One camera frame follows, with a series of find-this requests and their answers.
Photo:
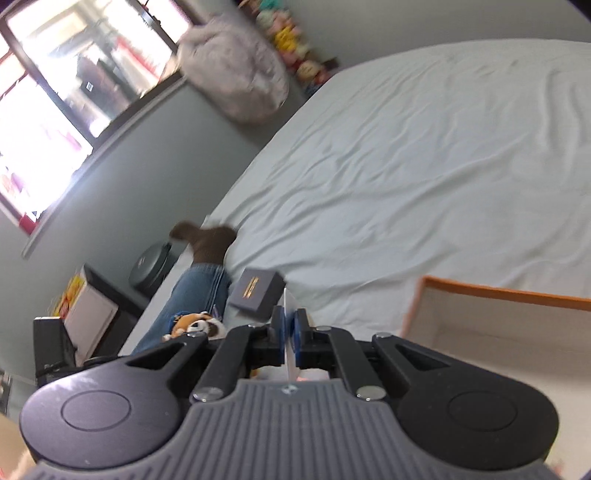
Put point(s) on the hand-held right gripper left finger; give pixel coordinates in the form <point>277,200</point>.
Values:
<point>277,337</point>

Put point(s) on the dark grey gift box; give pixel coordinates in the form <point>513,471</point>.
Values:
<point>256,290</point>

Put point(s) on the person's foot in brown sock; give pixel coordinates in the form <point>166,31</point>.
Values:
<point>207,244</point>

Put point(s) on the white box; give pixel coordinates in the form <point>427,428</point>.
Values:
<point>90,318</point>

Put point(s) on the white card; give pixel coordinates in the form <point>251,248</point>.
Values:
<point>291,304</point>

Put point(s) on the dark grey round object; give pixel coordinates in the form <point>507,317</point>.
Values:
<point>150,267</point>

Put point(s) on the dark framed window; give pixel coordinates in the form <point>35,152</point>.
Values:
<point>69,92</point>

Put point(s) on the person's leg in jeans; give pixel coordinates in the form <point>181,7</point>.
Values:
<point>194,290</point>

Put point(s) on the black side shelf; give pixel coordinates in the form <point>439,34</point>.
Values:
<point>115,295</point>

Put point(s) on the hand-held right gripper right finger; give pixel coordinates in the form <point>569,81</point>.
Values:
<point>304,339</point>

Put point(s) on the orange cardboard box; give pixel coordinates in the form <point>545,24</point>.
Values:
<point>485,323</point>

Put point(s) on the yellow box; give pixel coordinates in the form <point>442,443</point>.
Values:
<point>69,295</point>

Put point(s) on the stuffed toy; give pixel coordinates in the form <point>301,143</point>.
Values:
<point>291,41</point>

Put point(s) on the brown and white plush toy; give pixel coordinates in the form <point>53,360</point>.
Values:
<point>194,324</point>

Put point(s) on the grey fabric bag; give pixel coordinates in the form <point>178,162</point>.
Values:
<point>231,69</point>

